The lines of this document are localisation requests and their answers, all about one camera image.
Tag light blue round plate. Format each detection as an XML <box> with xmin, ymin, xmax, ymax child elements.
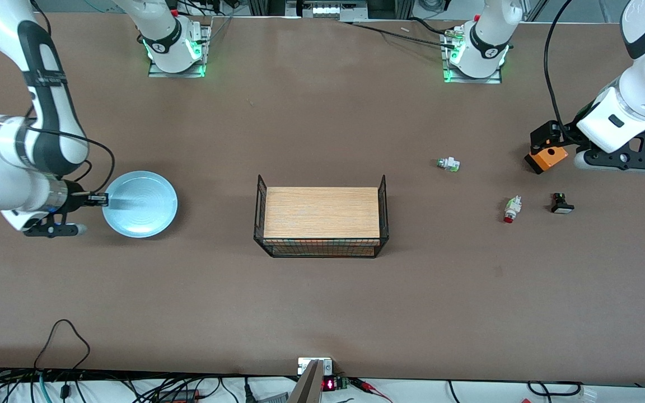
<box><xmin>102</xmin><ymin>171</ymin><xmax>179</xmax><ymax>239</ymax></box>

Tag red push button switch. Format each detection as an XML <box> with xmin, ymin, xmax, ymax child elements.
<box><xmin>503</xmin><ymin>195</ymin><xmax>524</xmax><ymax>224</ymax></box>

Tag orange box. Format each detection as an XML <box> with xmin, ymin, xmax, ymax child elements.
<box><xmin>525</xmin><ymin>146</ymin><xmax>569</xmax><ymax>175</ymax></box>

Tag black power adapter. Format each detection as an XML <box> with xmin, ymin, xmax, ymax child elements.
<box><xmin>157</xmin><ymin>388</ymin><xmax>201</xmax><ymax>403</ymax></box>

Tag wooden board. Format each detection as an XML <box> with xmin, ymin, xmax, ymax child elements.
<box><xmin>264</xmin><ymin>186</ymin><xmax>381</xmax><ymax>240</ymax></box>

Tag white small box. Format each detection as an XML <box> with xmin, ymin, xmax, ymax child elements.
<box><xmin>298</xmin><ymin>357</ymin><xmax>334</xmax><ymax>376</ymax></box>

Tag grey metal bar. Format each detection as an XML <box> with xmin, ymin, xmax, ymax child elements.
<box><xmin>287</xmin><ymin>360</ymin><xmax>325</xmax><ymax>403</ymax></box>

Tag black switch with white cap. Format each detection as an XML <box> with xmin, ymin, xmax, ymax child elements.
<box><xmin>550</xmin><ymin>192</ymin><xmax>574</xmax><ymax>215</ymax></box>

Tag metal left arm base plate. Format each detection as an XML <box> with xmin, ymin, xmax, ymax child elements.
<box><xmin>441</xmin><ymin>25</ymin><xmax>503</xmax><ymax>85</ymax></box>

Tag black looped cable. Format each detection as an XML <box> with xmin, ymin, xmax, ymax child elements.
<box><xmin>34</xmin><ymin>319</ymin><xmax>91</xmax><ymax>373</ymax></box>

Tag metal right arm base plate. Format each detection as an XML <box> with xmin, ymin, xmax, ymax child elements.
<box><xmin>148</xmin><ymin>22</ymin><xmax>212</xmax><ymax>79</ymax></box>

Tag long black table cable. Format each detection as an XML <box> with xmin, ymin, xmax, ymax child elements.
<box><xmin>338</xmin><ymin>20</ymin><xmax>459</xmax><ymax>49</ymax></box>

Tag black wire basket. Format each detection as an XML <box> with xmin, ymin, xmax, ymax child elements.
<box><xmin>253</xmin><ymin>174</ymin><xmax>389</xmax><ymax>259</ymax></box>

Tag black flat cable loop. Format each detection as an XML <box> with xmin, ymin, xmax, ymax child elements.
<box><xmin>526</xmin><ymin>381</ymin><xmax>584</xmax><ymax>397</ymax></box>

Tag red and black wires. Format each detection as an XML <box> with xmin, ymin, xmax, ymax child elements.
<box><xmin>349</xmin><ymin>377</ymin><xmax>395</xmax><ymax>403</ymax></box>

